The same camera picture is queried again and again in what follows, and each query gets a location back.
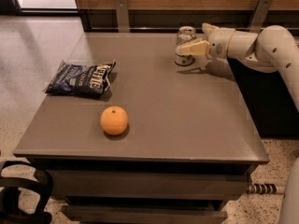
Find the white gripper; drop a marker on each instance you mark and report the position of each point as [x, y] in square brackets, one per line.
[219, 43]

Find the green white 7up can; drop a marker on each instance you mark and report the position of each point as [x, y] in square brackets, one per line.
[185, 34]

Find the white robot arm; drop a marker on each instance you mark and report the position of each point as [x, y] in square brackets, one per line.
[272, 50]

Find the orange fruit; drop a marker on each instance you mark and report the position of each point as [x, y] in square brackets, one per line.
[114, 120]

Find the blue chip bag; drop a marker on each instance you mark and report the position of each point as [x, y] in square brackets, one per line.
[79, 79]

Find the striped black white rod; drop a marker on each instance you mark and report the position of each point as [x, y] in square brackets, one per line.
[265, 188]

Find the grey cabinet drawer unit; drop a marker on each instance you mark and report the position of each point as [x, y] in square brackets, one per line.
[141, 192]

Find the right metal wall bracket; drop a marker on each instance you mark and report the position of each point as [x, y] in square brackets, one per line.
[259, 15]

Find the metal wall bracket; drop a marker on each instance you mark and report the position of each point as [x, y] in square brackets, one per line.
[259, 15]
[122, 15]

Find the left metal wall bracket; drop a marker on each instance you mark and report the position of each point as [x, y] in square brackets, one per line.
[122, 15]

